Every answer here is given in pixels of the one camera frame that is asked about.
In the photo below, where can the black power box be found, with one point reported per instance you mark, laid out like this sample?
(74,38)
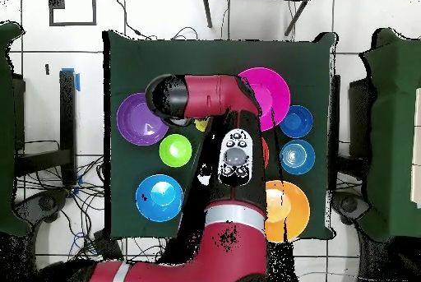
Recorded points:
(107,244)

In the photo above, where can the orange plastic bowl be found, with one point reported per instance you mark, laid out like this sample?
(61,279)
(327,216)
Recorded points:
(296,209)

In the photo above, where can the pink plastic bowl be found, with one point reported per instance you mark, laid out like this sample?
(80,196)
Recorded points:
(273,94)

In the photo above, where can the blue tape strip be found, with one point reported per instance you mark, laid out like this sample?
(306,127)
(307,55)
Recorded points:
(78,82)

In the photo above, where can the small dark blue bowl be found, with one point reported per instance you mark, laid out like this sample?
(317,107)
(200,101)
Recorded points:
(296,121)

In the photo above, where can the grey square frame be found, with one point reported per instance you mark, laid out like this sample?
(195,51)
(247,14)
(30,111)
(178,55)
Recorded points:
(72,23)

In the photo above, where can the purple plastic bowl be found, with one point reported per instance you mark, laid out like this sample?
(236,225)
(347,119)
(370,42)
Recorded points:
(135,124)

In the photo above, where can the black pedestal foot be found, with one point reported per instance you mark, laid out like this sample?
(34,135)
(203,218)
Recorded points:
(350,203)
(46,202)

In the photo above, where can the bright blue plastic bowl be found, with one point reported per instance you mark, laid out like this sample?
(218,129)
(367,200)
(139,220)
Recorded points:
(159,198)

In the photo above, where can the white box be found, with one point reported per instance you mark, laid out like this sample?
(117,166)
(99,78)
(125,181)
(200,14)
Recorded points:
(417,163)

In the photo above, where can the black table frame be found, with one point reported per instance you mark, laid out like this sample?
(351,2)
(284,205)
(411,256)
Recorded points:
(67,124)

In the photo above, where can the small green ribbed bowl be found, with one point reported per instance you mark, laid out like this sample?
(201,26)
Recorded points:
(175,150)

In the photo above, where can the green cloth side table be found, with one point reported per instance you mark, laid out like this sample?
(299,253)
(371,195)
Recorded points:
(6,130)
(394,130)

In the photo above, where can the red plastic bowl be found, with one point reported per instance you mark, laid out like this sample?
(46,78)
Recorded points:
(265,152)

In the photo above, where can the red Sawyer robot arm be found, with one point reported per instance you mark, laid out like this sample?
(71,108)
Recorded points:
(210,98)

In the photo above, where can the dark green table cloth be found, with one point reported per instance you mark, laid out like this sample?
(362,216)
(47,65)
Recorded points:
(184,58)

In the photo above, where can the translucent teal plastic bowl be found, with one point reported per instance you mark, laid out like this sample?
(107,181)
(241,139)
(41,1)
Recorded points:
(297,157)

